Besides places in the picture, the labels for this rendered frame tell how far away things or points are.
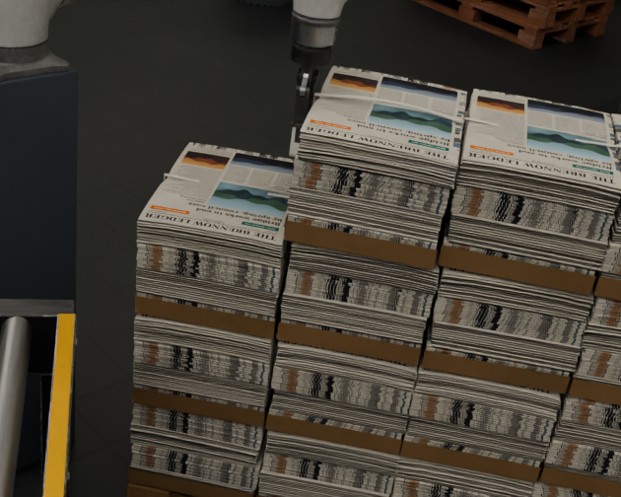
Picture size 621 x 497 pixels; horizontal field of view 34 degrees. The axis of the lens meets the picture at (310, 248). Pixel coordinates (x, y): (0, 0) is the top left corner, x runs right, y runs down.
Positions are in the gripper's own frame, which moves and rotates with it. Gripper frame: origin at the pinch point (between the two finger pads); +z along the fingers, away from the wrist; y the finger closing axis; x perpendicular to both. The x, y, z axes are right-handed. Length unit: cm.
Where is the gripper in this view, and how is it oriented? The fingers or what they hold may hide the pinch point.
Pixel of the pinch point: (299, 140)
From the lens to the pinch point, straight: 200.0
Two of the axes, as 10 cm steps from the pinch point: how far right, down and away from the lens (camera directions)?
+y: 1.5, -4.8, 8.6
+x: -9.8, -1.9, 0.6
